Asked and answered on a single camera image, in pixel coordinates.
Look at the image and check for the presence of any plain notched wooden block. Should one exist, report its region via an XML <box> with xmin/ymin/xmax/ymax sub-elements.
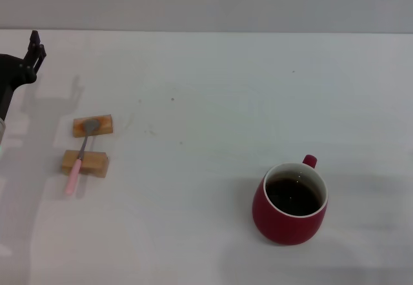
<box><xmin>60</xmin><ymin>149</ymin><xmax>109</xmax><ymax>179</ymax></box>

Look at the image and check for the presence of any red ceramic cup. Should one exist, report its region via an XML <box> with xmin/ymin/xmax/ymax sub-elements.
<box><xmin>252</xmin><ymin>154</ymin><xmax>329</xmax><ymax>246</ymax></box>

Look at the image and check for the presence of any orange stained wooden block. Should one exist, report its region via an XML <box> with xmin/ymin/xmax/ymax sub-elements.
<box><xmin>72</xmin><ymin>113</ymin><xmax>114</xmax><ymax>137</ymax></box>

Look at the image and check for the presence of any pink handled metal spoon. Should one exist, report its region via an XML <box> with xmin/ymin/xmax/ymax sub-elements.
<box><xmin>64</xmin><ymin>119</ymin><xmax>101</xmax><ymax>196</ymax></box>

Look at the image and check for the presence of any dark coffee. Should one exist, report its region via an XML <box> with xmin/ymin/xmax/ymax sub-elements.
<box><xmin>266</xmin><ymin>177</ymin><xmax>323</xmax><ymax>217</ymax></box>

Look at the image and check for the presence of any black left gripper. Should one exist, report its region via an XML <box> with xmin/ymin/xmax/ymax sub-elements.
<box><xmin>0</xmin><ymin>30</ymin><xmax>48</xmax><ymax>120</ymax></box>

